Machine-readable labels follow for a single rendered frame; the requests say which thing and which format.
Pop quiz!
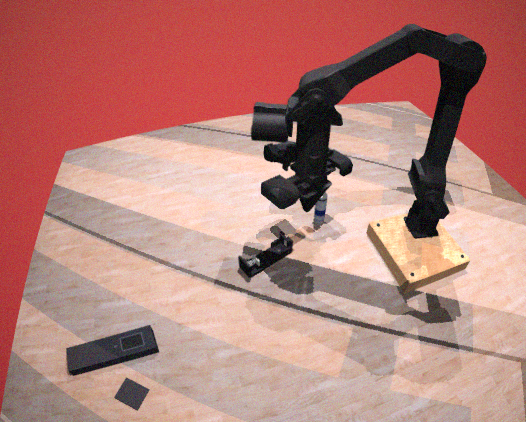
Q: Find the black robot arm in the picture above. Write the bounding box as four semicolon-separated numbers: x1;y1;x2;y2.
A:
250;24;487;239

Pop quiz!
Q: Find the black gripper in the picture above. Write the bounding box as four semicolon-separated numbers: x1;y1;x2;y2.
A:
261;143;353;213

